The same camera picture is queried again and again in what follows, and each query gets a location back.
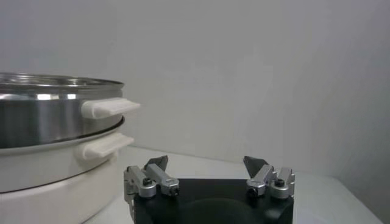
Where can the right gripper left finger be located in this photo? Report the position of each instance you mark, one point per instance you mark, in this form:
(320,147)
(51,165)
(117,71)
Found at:
(143,182)

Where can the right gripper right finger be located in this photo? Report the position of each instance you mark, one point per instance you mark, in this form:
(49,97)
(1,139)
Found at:
(265,179)

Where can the perforated steel steamer basket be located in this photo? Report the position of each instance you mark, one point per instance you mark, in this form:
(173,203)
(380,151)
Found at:
(45,118)

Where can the white electric pot base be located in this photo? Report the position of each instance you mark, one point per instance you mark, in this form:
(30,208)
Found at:
(45,182)

